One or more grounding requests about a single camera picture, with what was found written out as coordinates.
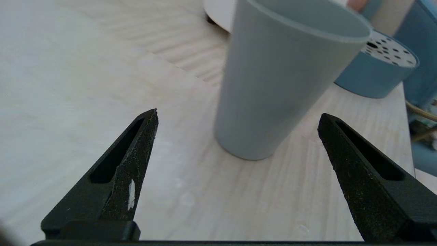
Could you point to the large tea drink dispenser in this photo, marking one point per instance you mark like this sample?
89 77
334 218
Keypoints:
220 12

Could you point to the grey-blue plastic cup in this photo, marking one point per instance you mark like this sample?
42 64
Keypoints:
273 85

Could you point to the large blue perforated drip tray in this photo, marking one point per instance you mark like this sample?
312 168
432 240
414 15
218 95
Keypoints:
372 78

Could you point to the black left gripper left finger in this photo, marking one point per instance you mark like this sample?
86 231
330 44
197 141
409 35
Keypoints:
116 191

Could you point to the blue upholstered bench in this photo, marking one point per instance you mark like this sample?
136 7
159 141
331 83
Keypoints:
423 51

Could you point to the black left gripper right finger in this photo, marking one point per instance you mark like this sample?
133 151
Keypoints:
372 198

